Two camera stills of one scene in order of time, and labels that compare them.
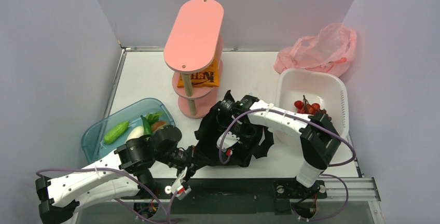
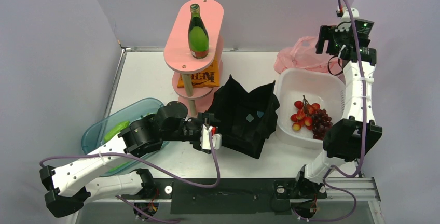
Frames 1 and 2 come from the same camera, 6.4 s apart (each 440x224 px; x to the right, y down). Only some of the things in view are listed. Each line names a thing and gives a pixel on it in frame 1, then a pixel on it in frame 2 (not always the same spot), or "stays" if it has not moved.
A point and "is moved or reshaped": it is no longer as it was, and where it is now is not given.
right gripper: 245,138 → 328,33
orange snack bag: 208,78 stays
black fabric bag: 230,134 is moved or reshaped
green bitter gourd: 114,133 stays
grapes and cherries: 304,107 stays
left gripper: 191,161 → 206,120
